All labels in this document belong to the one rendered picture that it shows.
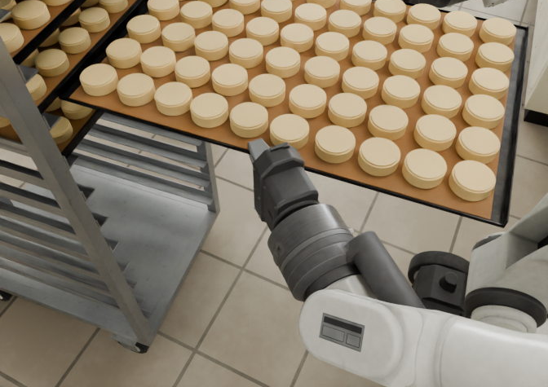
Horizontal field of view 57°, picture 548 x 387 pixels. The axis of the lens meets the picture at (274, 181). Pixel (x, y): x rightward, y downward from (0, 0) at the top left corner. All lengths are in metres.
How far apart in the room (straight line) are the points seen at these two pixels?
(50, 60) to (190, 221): 0.86
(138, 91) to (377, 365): 0.46
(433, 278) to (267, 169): 1.00
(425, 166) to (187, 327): 1.13
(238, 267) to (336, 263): 1.19
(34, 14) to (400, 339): 0.66
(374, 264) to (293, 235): 0.09
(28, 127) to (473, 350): 0.62
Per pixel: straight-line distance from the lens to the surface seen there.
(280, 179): 0.56
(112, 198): 1.73
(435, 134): 0.67
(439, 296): 1.47
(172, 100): 0.69
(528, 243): 1.05
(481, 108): 0.72
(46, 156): 0.82
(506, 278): 1.00
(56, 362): 1.68
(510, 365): 0.43
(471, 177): 0.63
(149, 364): 1.60
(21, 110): 0.76
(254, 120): 0.65
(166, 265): 1.55
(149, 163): 1.56
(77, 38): 0.92
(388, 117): 0.67
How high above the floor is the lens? 1.48
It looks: 52 degrees down
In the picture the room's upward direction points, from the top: straight up
